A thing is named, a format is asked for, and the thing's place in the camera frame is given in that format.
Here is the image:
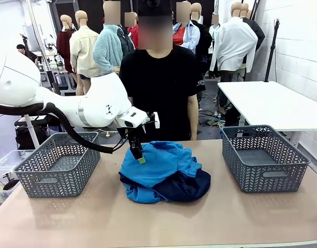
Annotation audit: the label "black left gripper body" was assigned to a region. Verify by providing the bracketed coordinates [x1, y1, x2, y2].
[124, 125, 146, 150]

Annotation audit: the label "bright blue top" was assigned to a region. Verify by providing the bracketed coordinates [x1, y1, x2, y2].
[118, 141, 203, 205]

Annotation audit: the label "navy blue shorts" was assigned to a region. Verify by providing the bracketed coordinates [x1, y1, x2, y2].
[119, 169, 212, 203]

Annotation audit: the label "person's left forearm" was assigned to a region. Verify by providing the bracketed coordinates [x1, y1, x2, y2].
[187, 95, 200, 135]

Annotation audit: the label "person in black t-shirt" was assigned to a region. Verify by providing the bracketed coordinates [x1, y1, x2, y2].
[119, 14, 207, 142]

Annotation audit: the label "grey plastic lattice basket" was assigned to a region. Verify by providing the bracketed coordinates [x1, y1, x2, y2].
[221, 125, 311, 194]
[12, 131, 101, 199]

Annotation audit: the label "mannequin in red top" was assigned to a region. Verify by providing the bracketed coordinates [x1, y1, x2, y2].
[127, 11, 140, 49]

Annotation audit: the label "black bag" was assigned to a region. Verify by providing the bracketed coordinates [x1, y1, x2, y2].
[14, 124, 49, 150]

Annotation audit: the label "mannequin in cream jacket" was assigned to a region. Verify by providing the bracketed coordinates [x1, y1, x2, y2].
[69, 10, 101, 96]

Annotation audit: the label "mannequin in light blue shirt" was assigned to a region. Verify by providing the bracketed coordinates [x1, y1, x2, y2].
[173, 1, 201, 55]

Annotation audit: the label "mannequin in black jacket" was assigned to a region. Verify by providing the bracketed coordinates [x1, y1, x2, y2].
[190, 2, 213, 75]
[240, 3, 266, 52]

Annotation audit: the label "mannequin in maroon garment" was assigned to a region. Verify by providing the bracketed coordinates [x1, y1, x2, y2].
[56, 14, 76, 74]

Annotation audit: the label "clear plastic storage box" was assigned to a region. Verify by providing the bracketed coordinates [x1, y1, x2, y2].
[0, 149, 36, 179]
[0, 165, 22, 205]

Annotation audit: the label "black clamp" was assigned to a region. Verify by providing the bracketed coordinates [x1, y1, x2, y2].
[2, 172, 20, 191]

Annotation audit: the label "black cap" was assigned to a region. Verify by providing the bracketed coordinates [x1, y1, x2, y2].
[137, 0, 173, 17]

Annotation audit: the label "mannequin in pale top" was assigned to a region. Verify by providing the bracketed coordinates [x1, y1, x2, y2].
[208, 14, 221, 49]

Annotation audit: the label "mannequin in white shirt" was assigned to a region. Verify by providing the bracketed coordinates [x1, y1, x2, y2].
[209, 2, 259, 83]

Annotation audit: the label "background person in black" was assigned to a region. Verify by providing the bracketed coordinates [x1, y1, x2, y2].
[16, 43, 39, 65]

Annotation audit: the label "silver light stand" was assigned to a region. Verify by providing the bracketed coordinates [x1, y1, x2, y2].
[25, 0, 54, 86]

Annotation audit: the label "black tripod stand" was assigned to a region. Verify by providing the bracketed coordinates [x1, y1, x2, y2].
[264, 18, 281, 83]

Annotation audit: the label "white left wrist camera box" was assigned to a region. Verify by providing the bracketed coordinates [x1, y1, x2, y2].
[147, 111, 160, 129]

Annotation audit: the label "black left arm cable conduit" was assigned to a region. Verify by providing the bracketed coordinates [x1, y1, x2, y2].
[0, 102, 115, 155]

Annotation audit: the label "floor power strip with cables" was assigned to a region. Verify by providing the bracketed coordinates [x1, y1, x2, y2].
[199, 108, 228, 130]

